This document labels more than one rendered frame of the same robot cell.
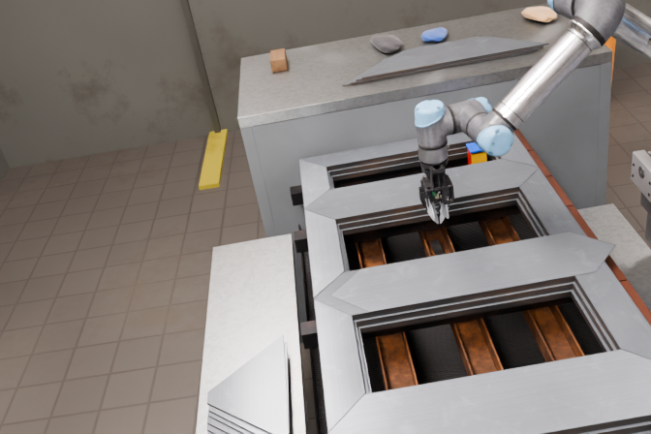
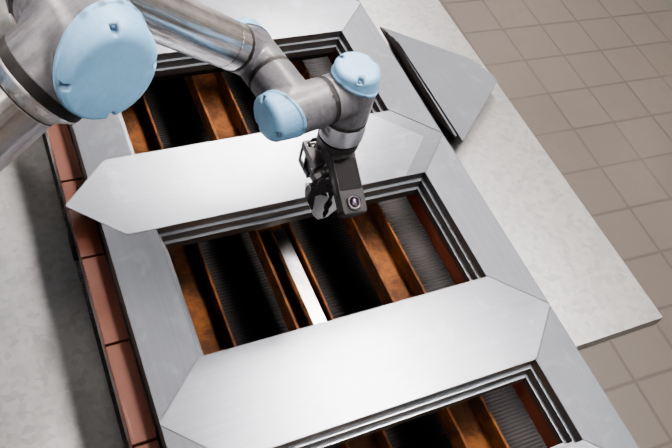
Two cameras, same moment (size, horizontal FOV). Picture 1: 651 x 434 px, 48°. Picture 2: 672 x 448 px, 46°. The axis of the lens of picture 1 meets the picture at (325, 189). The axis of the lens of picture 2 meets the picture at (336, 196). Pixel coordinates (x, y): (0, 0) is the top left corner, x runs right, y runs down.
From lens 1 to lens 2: 2.53 m
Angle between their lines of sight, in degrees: 93
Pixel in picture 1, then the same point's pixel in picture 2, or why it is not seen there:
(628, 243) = (13, 390)
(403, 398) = (306, 25)
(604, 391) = not seen: hidden behind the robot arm
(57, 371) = not seen: outside the picture
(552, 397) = not seen: hidden behind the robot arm
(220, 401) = (479, 73)
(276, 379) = (439, 92)
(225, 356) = (514, 140)
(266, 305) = (513, 207)
